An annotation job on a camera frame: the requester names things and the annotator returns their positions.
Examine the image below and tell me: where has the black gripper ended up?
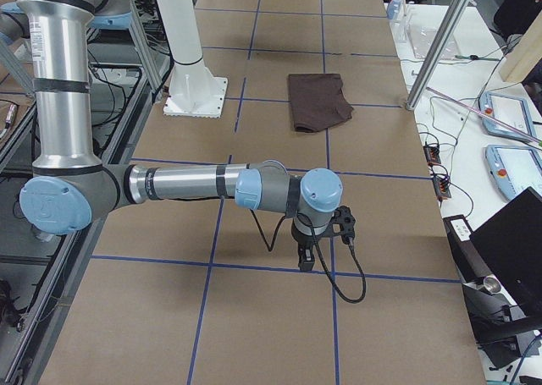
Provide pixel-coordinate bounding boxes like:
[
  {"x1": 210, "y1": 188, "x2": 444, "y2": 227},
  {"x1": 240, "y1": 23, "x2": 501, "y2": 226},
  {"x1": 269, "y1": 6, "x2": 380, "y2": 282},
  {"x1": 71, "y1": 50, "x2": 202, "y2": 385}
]
[{"x1": 291, "y1": 206, "x2": 356, "y2": 272}]

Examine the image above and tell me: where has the dark brown t-shirt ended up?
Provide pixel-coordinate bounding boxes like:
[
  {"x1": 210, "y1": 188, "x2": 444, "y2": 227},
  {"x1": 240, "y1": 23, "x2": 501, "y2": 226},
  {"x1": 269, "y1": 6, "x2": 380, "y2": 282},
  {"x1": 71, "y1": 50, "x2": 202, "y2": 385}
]
[{"x1": 287, "y1": 74, "x2": 354, "y2": 133}]

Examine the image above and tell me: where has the black laptop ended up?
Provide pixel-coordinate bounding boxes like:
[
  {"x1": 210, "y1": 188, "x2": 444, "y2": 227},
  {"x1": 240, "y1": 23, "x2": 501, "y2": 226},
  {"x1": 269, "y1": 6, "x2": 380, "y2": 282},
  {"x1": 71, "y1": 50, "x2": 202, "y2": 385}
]
[{"x1": 470, "y1": 187, "x2": 541, "y2": 316}]

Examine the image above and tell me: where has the near teach pendant tablet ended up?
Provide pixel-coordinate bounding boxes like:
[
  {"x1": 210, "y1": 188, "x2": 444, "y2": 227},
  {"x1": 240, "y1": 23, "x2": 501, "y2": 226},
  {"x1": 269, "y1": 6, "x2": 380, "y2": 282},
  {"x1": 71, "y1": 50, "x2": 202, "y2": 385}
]
[{"x1": 484, "y1": 145, "x2": 542, "y2": 201}]

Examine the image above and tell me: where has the teach pendant tablet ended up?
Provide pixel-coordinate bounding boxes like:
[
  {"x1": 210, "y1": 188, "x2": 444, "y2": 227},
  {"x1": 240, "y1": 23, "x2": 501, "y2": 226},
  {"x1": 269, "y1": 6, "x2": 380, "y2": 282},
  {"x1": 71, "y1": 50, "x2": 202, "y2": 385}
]
[
  {"x1": 484, "y1": 145, "x2": 542, "y2": 201},
  {"x1": 479, "y1": 92, "x2": 534, "y2": 142}
]

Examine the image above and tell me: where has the long reacher grabber tool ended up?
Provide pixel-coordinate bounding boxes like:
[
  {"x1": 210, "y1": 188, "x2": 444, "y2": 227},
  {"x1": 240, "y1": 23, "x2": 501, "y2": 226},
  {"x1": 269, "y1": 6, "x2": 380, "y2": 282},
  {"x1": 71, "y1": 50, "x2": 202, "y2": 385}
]
[{"x1": 425, "y1": 86, "x2": 542, "y2": 146}]

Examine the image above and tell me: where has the far teach pendant tablet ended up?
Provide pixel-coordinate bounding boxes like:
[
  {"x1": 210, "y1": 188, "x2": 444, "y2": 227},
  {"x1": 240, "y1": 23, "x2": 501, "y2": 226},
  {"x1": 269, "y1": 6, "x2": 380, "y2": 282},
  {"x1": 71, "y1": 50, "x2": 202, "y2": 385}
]
[{"x1": 479, "y1": 92, "x2": 534, "y2": 142}]

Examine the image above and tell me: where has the clear acrylic tray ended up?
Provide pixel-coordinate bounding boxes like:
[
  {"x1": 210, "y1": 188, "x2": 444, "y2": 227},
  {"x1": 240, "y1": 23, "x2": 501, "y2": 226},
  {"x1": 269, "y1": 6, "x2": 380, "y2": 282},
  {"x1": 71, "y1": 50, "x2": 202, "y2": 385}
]
[{"x1": 385, "y1": 0, "x2": 448, "y2": 59}]

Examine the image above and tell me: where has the right black braided cable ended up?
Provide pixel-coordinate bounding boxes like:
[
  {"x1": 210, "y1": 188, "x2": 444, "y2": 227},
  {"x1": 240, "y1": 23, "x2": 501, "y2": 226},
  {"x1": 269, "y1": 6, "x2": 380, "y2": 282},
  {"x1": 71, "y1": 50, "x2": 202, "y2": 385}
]
[{"x1": 252, "y1": 209, "x2": 368, "y2": 305}]

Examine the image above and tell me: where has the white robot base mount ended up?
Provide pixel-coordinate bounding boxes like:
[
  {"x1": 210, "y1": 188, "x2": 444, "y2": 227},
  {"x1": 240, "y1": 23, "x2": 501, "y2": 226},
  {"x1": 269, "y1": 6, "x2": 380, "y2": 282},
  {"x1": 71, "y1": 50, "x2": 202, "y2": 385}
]
[{"x1": 157, "y1": 0, "x2": 228, "y2": 118}]

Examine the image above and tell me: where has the aluminium frame post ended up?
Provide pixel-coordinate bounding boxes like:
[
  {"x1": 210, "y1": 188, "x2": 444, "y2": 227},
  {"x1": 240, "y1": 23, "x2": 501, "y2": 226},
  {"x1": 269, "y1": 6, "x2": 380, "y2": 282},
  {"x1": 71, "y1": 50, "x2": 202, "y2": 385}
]
[{"x1": 406, "y1": 0, "x2": 470, "y2": 111}]

